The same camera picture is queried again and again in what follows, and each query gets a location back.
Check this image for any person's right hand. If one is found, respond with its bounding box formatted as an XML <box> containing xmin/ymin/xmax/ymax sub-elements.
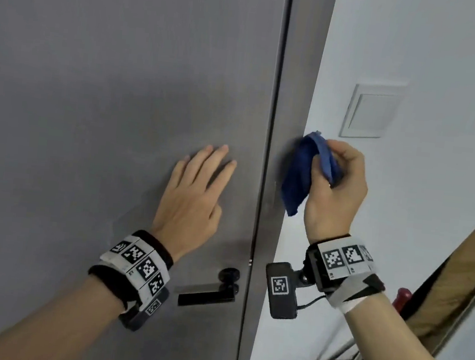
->
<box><xmin>301</xmin><ymin>137</ymin><xmax>373</xmax><ymax>248</ymax></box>

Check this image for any person's left hand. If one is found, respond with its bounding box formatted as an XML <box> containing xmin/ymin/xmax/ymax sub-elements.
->
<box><xmin>149</xmin><ymin>138</ymin><xmax>239</xmax><ymax>267</ymax></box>

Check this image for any blue cleaning cloth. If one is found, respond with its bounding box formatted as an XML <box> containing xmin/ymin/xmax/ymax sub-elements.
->
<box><xmin>277</xmin><ymin>127</ymin><xmax>348</xmax><ymax>222</ymax></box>

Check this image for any person's right forearm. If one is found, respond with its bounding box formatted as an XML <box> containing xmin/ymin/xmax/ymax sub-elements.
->
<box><xmin>339</xmin><ymin>292</ymin><xmax>475</xmax><ymax>360</ymax></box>

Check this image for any person's left forearm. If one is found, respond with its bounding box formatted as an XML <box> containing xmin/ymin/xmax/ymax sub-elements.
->
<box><xmin>0</xmin><ymin>265</ymin><xmax>144</xmax><ymax>360</ymax></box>

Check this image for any black wristband with marker tags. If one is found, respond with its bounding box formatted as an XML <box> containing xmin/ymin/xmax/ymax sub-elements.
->
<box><xmin>84</xmin><ymin>225</ymin><xmax>178</xmax><ymax>320</ymax></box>

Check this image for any grey wristband with marker tags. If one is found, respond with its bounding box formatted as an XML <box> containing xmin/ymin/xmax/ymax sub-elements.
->
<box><xmin>300</xmin><ymin>231</ymin><xmax>392</xmax><ymax>319</ymax></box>

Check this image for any grey door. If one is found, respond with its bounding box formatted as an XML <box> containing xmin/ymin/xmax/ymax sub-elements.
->
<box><xmin>0</xmin><ymin>0</ymin><xmax>293</xmax><ymax>360</ymax></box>

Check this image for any leaning dark framed board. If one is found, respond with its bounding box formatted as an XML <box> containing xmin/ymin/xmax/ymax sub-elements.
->
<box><xmin>402</xmin><ymin>200</ymin><xmax>475</xmax><ymax>360</ymax></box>

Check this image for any black door handle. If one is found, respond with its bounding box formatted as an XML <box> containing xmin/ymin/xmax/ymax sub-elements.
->
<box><xmin>176</xmin><ymin>262</ymin><xmax>241</xmax><ymax>313</ymax></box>

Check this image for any white light switch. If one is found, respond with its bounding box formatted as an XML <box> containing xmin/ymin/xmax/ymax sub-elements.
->
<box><xmin>338</xmin><ymin>75</ymin><xmax>409</xmax><ymax>144</ymax></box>

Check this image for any black wrist camera with marker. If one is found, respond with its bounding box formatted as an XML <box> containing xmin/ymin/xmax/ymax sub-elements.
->
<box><xmin>261</xmin><ymin>260</ymin><xmax>304</xmax><ymax>323</ymax></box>

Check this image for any grey door frame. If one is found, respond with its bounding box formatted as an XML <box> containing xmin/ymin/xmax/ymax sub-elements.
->
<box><xmin>237</xmin><ymin>0</ymin><xmax>338</xmax><ymax>360</ymax></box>

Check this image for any dark grey wrist camera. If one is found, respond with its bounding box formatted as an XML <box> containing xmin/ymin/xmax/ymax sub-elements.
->
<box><xmin>117</xmin><ymin>283</ymin><xmax>171</xmax><ymax>335</ymax></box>

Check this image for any black camera cable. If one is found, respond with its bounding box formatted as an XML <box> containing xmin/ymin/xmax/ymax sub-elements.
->
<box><xmin>295</xmin><ymin>291</ymin><xmax>330</xmax><ymax>314</ymax></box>

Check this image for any red tool handle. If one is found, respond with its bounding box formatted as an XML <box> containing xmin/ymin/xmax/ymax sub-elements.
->
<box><xmin>392</xmin><ymin>287</ymin><xmax>414</xmax><ymax>314</ymax></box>

